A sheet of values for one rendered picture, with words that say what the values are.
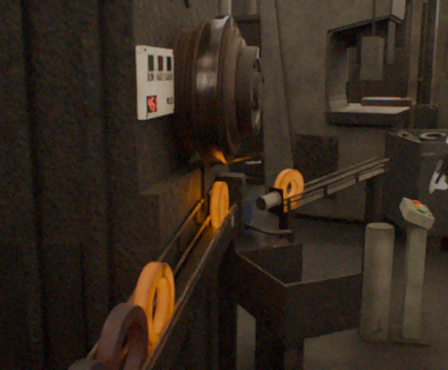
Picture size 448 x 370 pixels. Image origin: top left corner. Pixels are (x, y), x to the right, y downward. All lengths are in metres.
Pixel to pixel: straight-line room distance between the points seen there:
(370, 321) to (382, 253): 0.32
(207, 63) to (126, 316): 0.85
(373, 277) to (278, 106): 2.32
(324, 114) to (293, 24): 0.74
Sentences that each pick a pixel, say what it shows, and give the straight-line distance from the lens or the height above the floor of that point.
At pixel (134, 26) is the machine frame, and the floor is 1.29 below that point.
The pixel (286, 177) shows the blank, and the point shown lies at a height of 0.76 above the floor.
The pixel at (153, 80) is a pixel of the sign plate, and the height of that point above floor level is 1.16.
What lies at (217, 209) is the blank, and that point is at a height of 0.74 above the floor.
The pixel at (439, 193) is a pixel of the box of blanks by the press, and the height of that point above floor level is 0.41.
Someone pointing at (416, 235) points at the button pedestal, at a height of 0.49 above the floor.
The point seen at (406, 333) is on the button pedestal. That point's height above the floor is 0.03.
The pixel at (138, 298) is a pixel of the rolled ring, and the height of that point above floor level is 0.72.
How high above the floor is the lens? 1.18
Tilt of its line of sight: 12 degrees down
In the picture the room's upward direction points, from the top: straight up
